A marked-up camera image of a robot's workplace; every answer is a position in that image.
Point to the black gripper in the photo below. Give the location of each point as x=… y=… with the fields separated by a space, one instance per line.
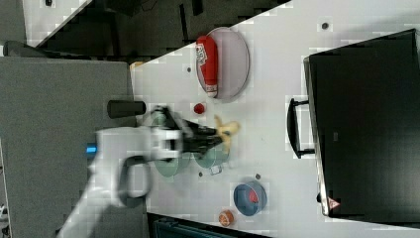
x=197 y=138

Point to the yellow plush banana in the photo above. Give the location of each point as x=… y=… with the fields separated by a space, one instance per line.
x=226 y=131

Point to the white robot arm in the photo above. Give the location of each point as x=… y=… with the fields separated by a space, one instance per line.
x=121 y=172

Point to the black toaster oven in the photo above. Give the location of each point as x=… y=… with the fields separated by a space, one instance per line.
x=364 y=104

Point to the green mug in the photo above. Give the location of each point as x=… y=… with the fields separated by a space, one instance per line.
x=212 y=160

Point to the red plush strawberry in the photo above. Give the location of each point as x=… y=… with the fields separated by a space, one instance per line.
x=199 y=108

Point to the green colander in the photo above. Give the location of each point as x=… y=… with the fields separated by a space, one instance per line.
x=174 y=165

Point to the blue bowl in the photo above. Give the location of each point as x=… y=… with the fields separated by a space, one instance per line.
x=241 y=198

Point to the red toy in bowl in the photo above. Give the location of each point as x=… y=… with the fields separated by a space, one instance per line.
x=253 y=197

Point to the orange slice toy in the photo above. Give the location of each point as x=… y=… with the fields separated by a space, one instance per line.
x=226 y=218

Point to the grey round plate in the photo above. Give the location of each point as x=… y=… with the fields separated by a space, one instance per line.
x=233 y=63

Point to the red plush ketchup bottle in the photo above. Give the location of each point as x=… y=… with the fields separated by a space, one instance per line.
x=207 y=58

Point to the small black cup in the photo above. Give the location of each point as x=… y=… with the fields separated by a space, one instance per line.
x=125 y=108

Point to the grey partition panel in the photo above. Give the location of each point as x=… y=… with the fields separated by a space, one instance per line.
x=50 y=112

